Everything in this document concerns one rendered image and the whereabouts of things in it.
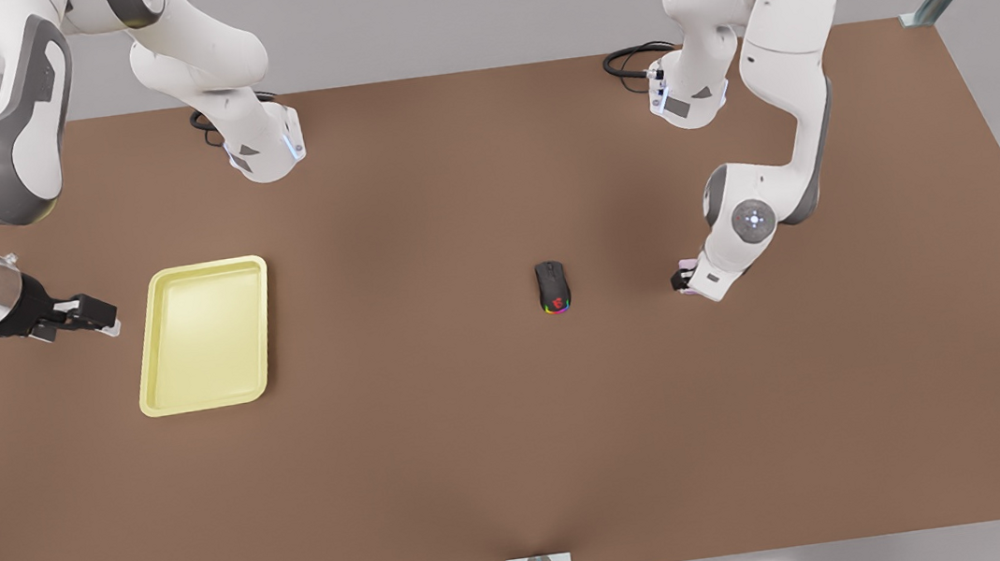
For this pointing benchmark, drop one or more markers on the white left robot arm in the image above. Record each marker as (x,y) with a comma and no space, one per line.
(777,23)

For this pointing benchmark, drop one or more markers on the pale yellow rectangular tray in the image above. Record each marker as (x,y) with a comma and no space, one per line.
(205,335)

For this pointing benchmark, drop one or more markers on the black computer mouse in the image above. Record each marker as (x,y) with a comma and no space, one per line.
(553,287)

